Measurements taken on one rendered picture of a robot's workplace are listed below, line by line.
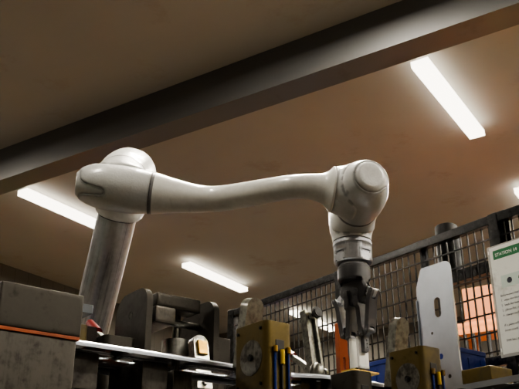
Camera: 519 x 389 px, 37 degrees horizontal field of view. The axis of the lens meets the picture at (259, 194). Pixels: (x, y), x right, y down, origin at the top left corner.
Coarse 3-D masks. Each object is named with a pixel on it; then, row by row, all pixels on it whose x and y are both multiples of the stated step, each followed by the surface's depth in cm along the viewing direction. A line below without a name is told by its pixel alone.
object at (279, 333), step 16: (272, 320) 129; (240, 336) 132; (256, 336) 129; (272, 336) 128; (288, 336) 130; (240, 352) 131; (256, 352) 128; (272, 352) 126; (288, 352) 128; (240, 368) 130; (256, 368) 126; (272, 368) 125; (288, 368) 127; (240, 384) 129; (256, 384) 125; (272, 384) 124; (288, 384) 126
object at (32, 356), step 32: (0, 288) 103; (32, 288) 105; (0, 320) 101; (32, 320) 104; (64, 320) 107; (0, 352) 100; (32, 352) 103; (64, 352) 106; (0, 384) 99; (32, 384) 101; (64, 384) 104
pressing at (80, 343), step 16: (96, 352) 129; (112, 352) 129; (128, 352) 124; (144, 352) 126; (160, 352) 130; (112, 368) 142; (208, 368) 142; (224, 368) 142; (304, 384) 157; (320, 384) 157
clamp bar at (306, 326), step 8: (304, 312) 185; (312, 312) 183; (320, 312) 184; (304, 320) 184; (312, 320) 186; (304, 328) 183; (312, 328) 185; (304, 336) 183; (312, 336) 184; (304, 344) 182; (312, 344) 183; (320, 344) 183; (304, 352) 181; (312, 352) 180; (320, 352) 182; (312, 360) 179; (320, 360) 181
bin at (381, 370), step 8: (464, 352) 199; (472, 352) 201; (480, 352) 203; (376, 360) 213; (384, 360) 210; (464, 360) 198; (472, 360) 200; (480, 360) 202; (376, 368) 212; (384, 368) 210; (464, 368) 197; (472, 368) 199; (376, 376) 212; (384, 376) 209
